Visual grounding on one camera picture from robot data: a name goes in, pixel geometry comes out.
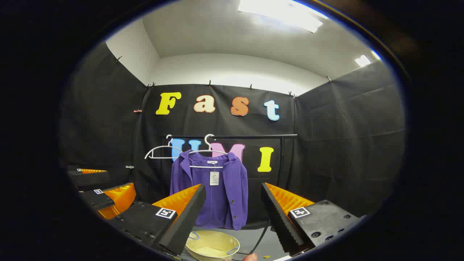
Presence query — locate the black floor cable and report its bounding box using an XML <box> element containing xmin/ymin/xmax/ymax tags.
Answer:
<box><xmin>248</xmin><ymin>219</ymin><xmax>271</xmax><ymax>255</ymax></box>

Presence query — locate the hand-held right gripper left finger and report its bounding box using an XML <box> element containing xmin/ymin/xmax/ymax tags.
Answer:
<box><xmin>109</xmin><ymin>183</ymin><xmax>207</xmax><ymax>256</ymax></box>

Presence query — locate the black backdrop cloth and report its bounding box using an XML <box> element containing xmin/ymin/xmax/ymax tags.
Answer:
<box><xmin>60</xmin><ymin>42</ymin><xmax>406</xmax><ymax>232</ymax></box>

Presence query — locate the cream round laundry hamper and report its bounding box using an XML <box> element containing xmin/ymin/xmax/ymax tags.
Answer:
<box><xmin>185</xmin><ymin>230</ymin><xmax>240</xmax><ymax>261</ymax></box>

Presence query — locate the large ceiling light panel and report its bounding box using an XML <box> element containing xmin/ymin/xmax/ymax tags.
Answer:
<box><xmin>237</xmin><ymin>0</ymin><xmax>324</xmax><ymax>34</ymax></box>

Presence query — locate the small ceiling light panel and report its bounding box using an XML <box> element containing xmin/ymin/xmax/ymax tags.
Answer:
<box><xmin>355</xmin><ymin>51</ymin><xmax>381</xmax><ymax>68</ymax></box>

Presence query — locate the white plastic clothes hanger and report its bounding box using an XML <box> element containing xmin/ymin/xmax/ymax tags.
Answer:
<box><xmin>188</xmin><ymin>133</ymin><xmax>229</xmax><ymax>169</ymax></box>
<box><xmin>144</xmin><ymin>134</ymin><xmax>183</xmax><ymax>160</ymax></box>

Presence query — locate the purple jacket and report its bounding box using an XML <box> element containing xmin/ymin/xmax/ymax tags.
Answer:
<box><xmin>170</xmin><ymin>149</ymin><xmax>249</xmax><ymax>231</ymax></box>

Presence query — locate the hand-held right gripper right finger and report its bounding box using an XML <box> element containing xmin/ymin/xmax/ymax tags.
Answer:
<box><xmin>260</xmin><ymin>182</ymin><xmax>363</xmax><ymax>256</ymax></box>

